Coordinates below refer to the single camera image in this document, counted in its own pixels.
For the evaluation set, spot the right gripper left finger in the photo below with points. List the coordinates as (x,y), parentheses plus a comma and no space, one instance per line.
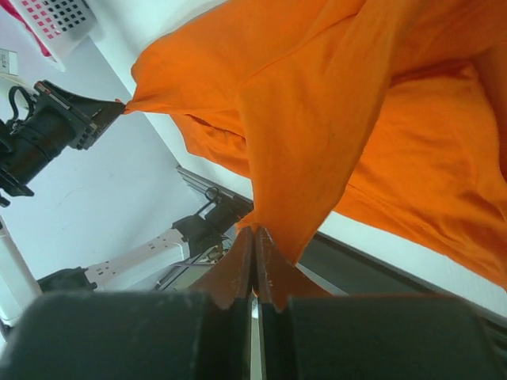
(202,333)

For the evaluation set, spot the orange t shirt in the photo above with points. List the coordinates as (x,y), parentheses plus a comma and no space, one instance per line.
(391,113)

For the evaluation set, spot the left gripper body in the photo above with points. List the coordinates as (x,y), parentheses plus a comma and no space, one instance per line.
(37,133)

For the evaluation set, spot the white plastic basket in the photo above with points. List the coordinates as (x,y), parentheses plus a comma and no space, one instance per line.
(76,21)

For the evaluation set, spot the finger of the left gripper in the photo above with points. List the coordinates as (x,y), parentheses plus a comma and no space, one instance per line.
(90,119)
(62,100)

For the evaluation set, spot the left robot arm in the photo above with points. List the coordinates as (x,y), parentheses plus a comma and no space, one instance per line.
(186,243)

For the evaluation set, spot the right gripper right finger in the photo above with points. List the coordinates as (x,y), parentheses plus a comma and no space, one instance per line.
(308,333)

